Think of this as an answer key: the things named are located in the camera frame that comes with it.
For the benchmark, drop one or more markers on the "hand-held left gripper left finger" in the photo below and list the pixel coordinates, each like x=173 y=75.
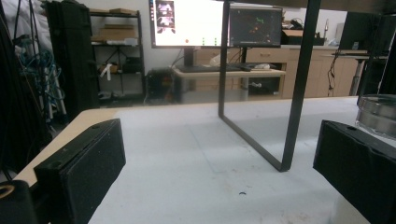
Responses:
x=90 y=161

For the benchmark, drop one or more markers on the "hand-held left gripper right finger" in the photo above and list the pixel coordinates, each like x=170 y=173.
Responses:
x=358 y=168

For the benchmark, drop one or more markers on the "white jar with silver lid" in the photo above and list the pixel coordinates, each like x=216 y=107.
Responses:
x=378 y=112

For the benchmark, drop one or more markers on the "black shelf with metal legs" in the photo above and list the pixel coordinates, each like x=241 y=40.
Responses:
x=299 y=93

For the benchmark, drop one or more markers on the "white table mat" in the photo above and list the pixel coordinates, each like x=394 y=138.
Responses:
x=193 y=161

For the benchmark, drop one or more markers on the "black computer tower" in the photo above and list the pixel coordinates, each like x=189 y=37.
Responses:
x=159 y=85

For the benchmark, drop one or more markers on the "wooden cabinets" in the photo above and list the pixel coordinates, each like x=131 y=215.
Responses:
x=317 y=71

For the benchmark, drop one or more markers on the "tall black case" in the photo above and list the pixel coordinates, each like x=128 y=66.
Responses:
x=73 y=56

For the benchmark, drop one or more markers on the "black metal shelving unit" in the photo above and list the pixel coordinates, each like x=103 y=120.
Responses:
x=118 y=49

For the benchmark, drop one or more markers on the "cardboard box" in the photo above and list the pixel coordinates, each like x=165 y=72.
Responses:
x=118 y=32

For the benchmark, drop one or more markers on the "wooden desk with white legs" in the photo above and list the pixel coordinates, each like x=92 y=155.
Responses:
x=202 y=74

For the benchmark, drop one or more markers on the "black keyboard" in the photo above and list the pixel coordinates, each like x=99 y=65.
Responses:
x=202 y=68

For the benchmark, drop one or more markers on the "dark computer monitor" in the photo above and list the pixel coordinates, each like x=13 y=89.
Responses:
x=255 y=28

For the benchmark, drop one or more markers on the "bright computer monitor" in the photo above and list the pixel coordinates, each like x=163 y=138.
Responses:
x=199 y=21

